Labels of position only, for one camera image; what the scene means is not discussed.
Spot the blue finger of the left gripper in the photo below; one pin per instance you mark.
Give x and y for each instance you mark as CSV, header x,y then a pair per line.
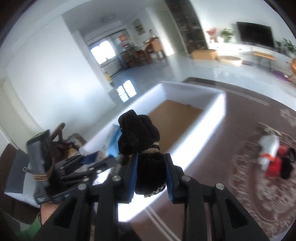
x,y
91,158

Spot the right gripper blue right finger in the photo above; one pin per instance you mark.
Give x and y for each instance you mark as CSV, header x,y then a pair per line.
x,y
175,189

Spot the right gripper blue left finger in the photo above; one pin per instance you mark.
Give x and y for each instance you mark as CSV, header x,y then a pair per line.
x,y
129,179

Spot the black velvet bow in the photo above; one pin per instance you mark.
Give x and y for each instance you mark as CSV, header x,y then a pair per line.
x,y
139,136

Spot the red snack packet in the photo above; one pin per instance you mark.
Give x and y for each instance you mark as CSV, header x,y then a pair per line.
x,y
281,166

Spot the white sorting box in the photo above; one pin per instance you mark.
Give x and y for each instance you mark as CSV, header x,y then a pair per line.
x,y
186,115

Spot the person's left hand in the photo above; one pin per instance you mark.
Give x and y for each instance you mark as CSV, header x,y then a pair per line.
x,y
47,210

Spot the blue white carton box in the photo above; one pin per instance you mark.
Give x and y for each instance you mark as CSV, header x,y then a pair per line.
x,y
108,140

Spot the white orange bottle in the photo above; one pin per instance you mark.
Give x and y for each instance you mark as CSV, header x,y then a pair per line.
x,y
269,145

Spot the dining table with chairs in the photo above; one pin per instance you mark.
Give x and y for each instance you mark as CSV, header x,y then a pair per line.
x,y
133,57

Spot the cardboard box on floor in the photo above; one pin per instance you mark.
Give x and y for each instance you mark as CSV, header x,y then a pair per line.
x,y
204,54

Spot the round floor cushion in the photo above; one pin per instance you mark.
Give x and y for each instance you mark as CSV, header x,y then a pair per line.
x,y
235,61

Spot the dark tall display cabinet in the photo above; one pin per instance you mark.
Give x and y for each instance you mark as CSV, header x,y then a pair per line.
x,y
188,24

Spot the white tv console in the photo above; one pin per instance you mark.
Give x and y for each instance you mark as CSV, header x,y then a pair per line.
x,y
246,52

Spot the red flower plant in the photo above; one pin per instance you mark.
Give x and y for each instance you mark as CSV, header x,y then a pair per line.
x,y
212,33

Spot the orange lounge chair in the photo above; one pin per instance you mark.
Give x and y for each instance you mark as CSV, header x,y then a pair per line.
x,y
292,77

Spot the wooden bench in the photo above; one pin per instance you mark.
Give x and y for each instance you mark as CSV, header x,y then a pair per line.
x,y
261,56

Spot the green potted plant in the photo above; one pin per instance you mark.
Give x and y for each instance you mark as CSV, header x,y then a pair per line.
x,y
227,35

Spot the black flat television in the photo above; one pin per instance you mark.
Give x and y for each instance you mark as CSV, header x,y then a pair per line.
x,y
256,34

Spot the green plants right of tv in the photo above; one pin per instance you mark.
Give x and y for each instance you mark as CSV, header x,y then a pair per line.
x,y
285,47

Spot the wall painting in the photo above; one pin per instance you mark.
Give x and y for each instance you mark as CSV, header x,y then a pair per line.
x,y
139,27

